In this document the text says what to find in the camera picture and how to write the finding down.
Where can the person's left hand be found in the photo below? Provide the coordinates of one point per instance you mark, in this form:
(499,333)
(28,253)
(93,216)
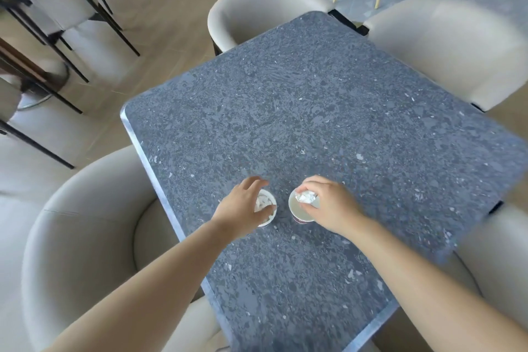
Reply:
(235,215)

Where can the person's right hand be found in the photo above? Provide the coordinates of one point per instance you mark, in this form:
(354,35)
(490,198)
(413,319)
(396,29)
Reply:
(336,209)

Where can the person's right thumb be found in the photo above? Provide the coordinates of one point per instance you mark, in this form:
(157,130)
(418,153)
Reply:
(304,189)

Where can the person's left fingers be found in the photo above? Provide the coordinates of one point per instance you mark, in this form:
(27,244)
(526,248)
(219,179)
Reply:
(253,184)

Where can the white paper cup red print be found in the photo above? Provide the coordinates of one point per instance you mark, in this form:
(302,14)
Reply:
(298,211)

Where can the person's left forearm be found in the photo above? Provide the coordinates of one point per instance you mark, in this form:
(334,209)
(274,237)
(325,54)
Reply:
(144,294)

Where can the person's right forearm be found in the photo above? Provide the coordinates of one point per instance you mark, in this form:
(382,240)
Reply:
(433,294)

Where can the crumpled white tissue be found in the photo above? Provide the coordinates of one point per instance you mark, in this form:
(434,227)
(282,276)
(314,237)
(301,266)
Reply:
(262,201)
(306,198)

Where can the beige upholstered armchair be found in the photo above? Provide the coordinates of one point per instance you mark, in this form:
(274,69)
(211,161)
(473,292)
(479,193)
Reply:
(90,240)
(499,257)
(458,46)
(255,9)

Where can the round metal table base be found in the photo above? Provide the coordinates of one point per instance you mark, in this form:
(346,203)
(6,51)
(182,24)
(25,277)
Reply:
(45,83)

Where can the black metal chair frame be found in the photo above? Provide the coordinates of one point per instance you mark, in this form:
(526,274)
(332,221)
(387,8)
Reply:
(29,92)

